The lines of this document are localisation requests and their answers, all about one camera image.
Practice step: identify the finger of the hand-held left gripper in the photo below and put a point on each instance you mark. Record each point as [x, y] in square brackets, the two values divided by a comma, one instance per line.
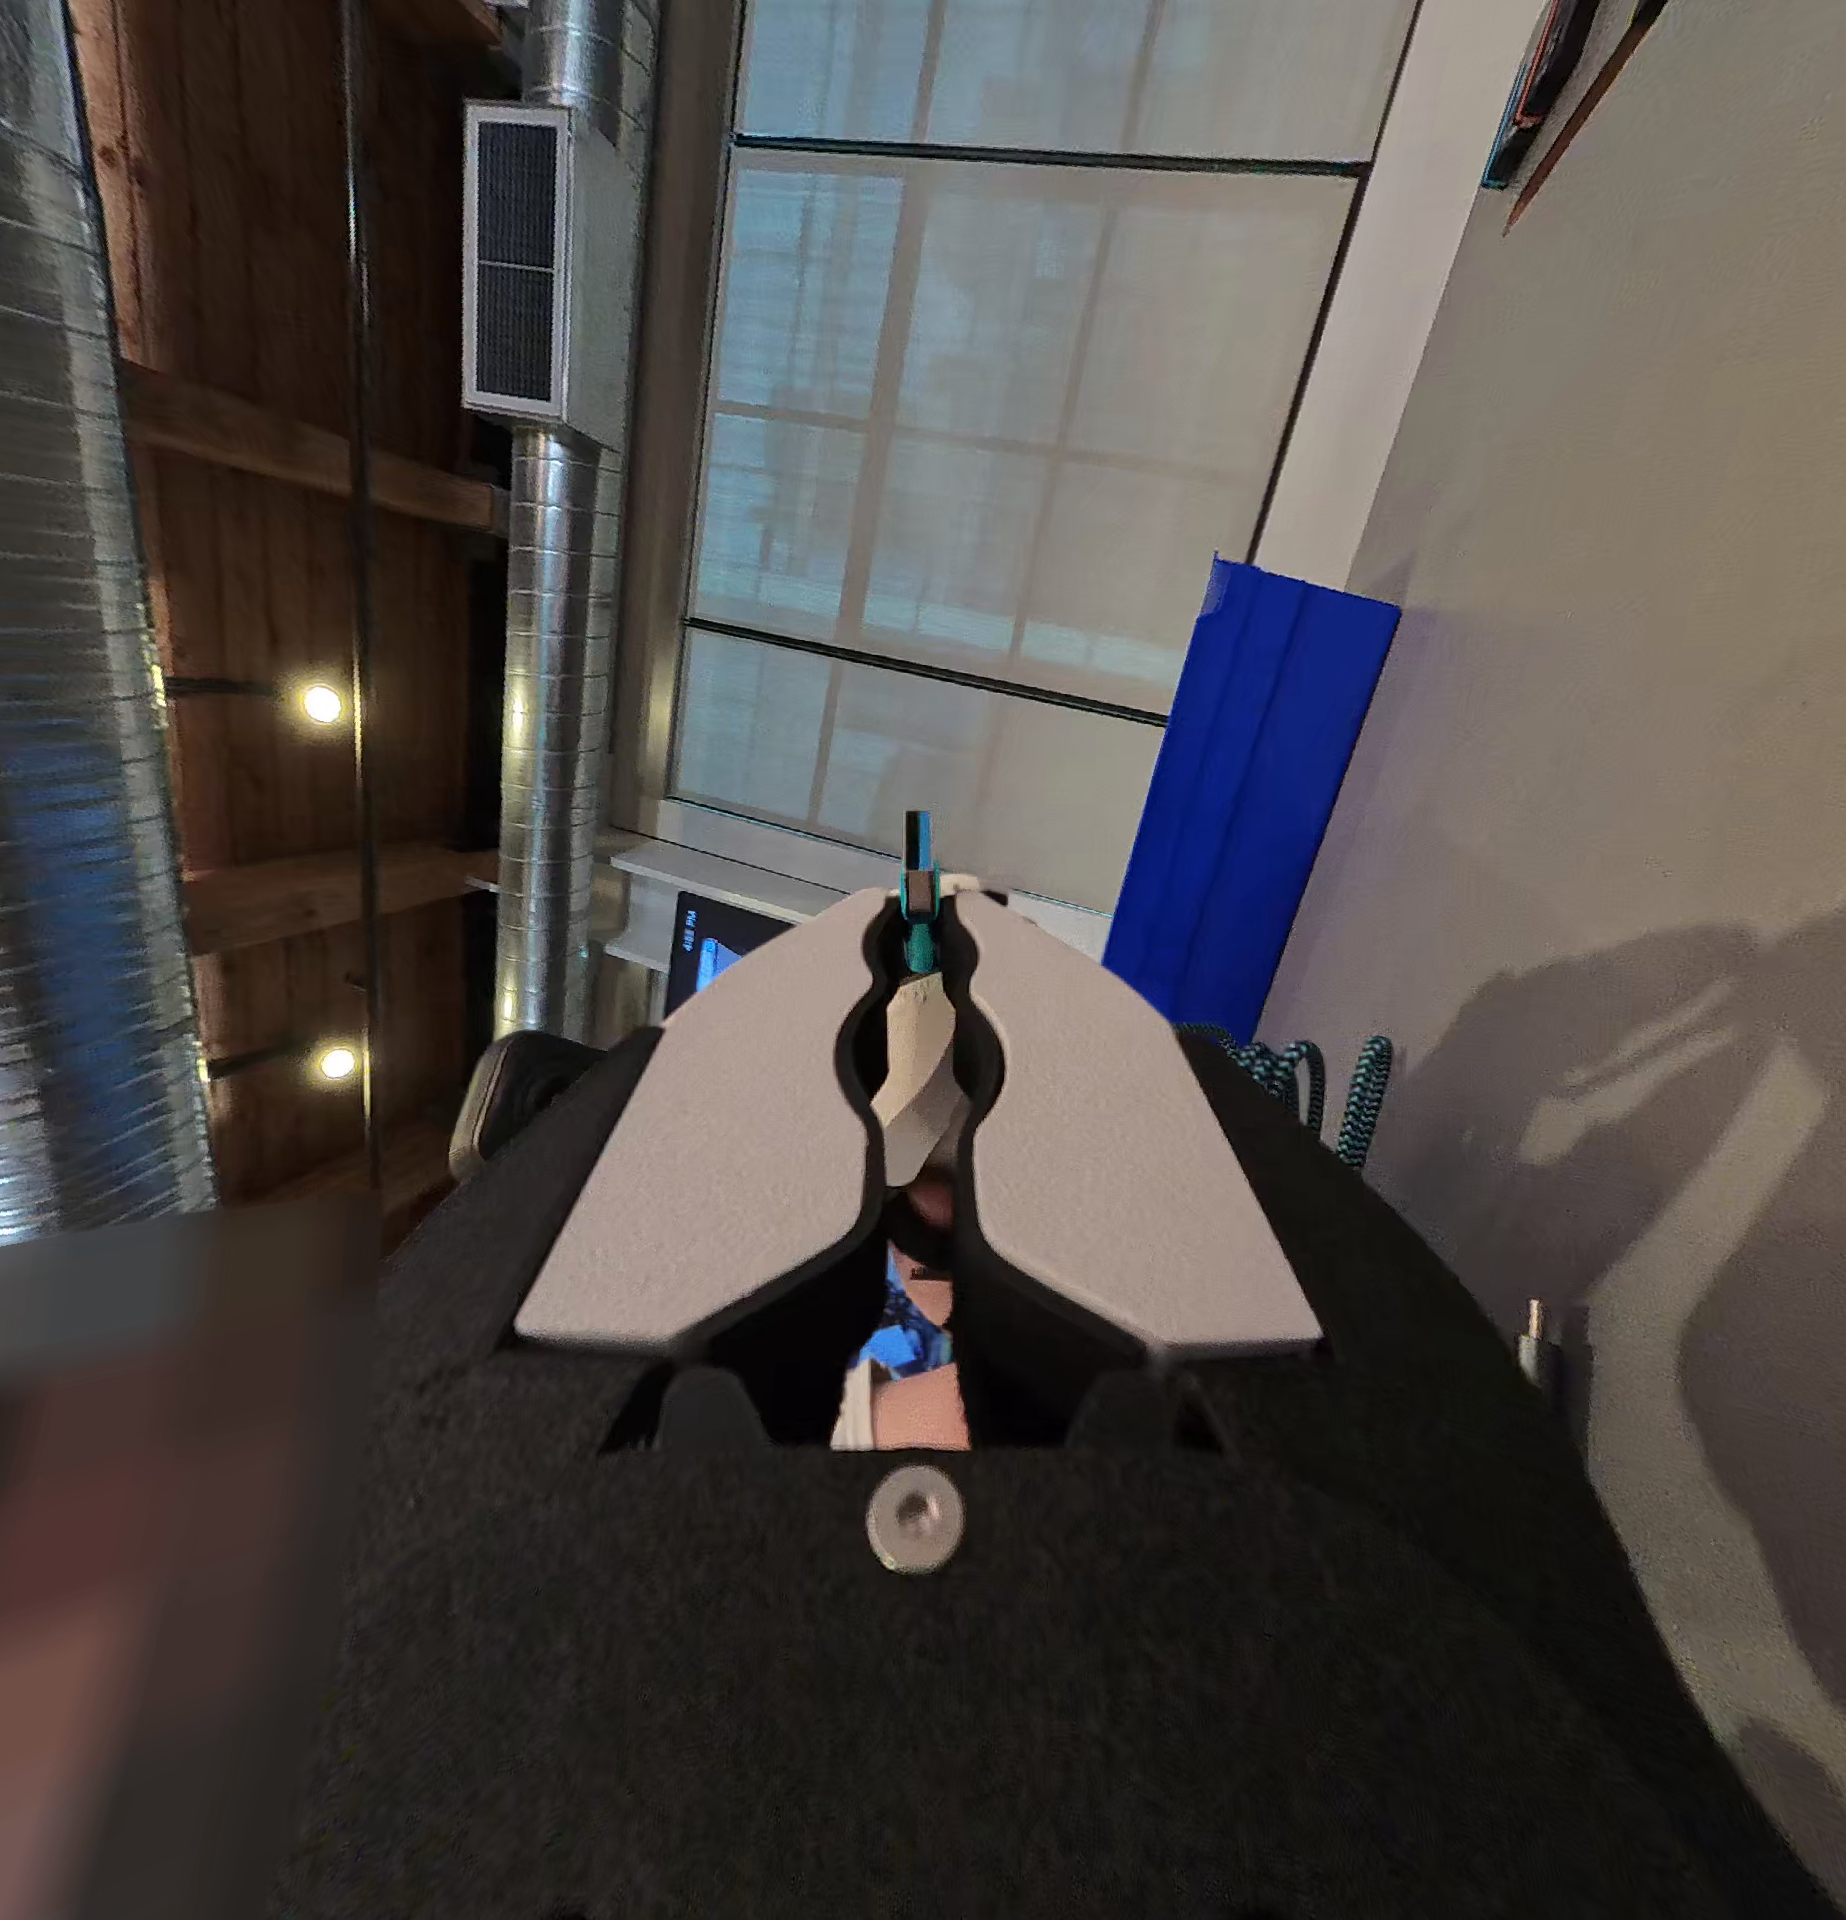
[917, 1081]

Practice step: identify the small black box blue label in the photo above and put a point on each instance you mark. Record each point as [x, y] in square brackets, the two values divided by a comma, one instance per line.
[1507, 157]

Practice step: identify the large white shaded window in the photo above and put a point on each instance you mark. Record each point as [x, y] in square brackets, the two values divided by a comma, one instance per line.
[1013, 450]

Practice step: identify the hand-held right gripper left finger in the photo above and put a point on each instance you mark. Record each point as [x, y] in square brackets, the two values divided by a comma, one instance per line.
[697, 1186]

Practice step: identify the blue plastic bin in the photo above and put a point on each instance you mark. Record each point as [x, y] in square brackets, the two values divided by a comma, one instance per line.
[1238, 781]

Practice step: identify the round ceiling light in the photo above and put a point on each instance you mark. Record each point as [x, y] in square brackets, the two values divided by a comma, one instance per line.
[322, 702]
[338, 1061]

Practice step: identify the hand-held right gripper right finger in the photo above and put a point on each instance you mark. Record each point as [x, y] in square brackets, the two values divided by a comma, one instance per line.
[1132, 1200]

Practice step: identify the black monitor screen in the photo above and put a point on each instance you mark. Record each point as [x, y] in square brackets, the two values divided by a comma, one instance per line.
[713, 952]

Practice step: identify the large silver air duct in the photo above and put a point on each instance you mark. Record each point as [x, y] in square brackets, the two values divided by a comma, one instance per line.
[55, 601]

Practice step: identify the narrow silver air duct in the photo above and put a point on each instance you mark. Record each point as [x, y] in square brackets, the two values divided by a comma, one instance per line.
[557, 676]

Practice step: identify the wide grey usb hub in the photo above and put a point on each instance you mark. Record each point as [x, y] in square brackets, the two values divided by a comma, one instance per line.
[1534, 1350]

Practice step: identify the white air vent box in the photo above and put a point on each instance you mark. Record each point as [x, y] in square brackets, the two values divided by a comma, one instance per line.
[527, 256]

